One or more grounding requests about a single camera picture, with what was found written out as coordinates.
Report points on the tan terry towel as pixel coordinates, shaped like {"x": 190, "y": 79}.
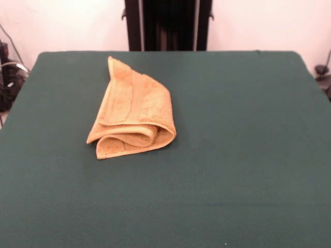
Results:
{"x": 144, "y": 103}

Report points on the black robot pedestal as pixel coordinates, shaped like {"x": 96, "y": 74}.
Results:
{"x": 168, "y": 25}

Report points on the black wall plug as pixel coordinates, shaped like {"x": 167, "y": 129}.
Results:
{"x": 4, "y": 49}

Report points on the dark green table cloth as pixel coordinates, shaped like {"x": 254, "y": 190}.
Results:
{"x": 232, "y": 155}

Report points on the black equipment bundle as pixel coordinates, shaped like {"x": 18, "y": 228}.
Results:
{"x": 10, "y": 87}

